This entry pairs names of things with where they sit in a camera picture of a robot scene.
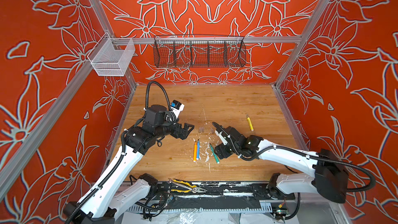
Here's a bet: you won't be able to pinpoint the green pen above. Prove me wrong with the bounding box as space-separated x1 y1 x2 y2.
209 143 220 164

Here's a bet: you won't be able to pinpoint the blue pen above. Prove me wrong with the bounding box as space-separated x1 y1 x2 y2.
196 139 200 161

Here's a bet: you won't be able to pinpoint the yellow pen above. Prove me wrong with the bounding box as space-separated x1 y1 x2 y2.
246 115 254 131

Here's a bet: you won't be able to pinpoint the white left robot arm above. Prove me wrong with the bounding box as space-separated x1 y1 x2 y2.
63 81 194 224

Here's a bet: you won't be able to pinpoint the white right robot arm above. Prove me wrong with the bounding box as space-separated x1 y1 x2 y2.
213 122 376 204

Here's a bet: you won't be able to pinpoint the orange pen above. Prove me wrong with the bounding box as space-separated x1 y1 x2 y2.
193 141 198 162

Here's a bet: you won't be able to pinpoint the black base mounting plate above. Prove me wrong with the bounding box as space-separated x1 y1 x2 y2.
149 181 296 201

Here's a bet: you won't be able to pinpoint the white mesh basket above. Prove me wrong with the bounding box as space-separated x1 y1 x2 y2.
88 32 136 76

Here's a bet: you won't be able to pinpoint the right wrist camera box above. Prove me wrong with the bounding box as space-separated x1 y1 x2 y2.
215 130 229 146

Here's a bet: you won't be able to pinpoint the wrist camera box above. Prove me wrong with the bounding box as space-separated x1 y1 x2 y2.
170 100 184 119
215 130 229 146

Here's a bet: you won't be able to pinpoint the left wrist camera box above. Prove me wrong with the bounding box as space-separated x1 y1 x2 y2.
170 100 184 119

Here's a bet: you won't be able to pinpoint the yellow handled pliers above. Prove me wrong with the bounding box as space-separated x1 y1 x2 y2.
168 178 207 194

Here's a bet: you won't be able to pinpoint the black wire basket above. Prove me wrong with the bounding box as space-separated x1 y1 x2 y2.
153 35 247 68

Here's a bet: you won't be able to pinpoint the white slotted cable duct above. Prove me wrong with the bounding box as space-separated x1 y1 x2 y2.
124 203 274 215

